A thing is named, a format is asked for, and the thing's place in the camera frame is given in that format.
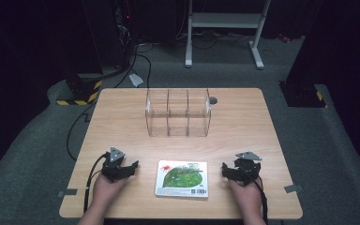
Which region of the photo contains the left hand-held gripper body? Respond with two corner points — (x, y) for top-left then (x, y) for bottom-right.
(100, 146), (133, 183)

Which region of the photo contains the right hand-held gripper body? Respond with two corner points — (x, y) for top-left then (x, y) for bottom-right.
(228, 151), (263, 188)

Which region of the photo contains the green picture book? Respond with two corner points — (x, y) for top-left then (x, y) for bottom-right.
(155, 159), (210, 199)

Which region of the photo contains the clear acrylic divided organizer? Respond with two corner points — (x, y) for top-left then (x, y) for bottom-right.
(144, 87), (213, 138)

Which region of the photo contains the person's left hand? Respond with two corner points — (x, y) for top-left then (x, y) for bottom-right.
(91, 172), (129, 210)

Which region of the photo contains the person's right hand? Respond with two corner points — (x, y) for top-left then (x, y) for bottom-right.
(228, 176), (264, 215)

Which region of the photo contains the grey tape strip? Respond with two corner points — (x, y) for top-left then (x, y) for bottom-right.
(283, 184), (304, 194)
(57, 187), (79, 198)

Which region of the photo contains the yellow black striped base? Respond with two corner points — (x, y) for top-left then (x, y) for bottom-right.
(55, 77), (103, 107)

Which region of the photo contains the white paper scrap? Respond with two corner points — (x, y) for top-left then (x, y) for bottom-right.
(128, 72), (144, 88)

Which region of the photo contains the black base with yellow mark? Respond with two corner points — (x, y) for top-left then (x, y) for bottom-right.
(278, 81), (329, 109)

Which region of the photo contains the dark equipment rack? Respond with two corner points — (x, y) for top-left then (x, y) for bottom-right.
(111, 0), (140, 70)

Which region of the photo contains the white metal stand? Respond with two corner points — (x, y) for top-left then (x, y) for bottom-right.
(184, 0), (272, 70)

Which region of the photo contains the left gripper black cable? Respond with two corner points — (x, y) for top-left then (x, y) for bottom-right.
(82, 152), (111, 214)

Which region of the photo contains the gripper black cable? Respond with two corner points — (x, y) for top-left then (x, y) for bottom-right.
(247, 173), (270, 225)
(82, 152), (111, 214)

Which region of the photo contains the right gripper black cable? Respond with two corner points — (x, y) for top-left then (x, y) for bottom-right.
(247, 173), (270, 225)

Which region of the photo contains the black floor cable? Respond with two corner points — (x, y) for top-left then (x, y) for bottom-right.
(66, 42), (155, 162)

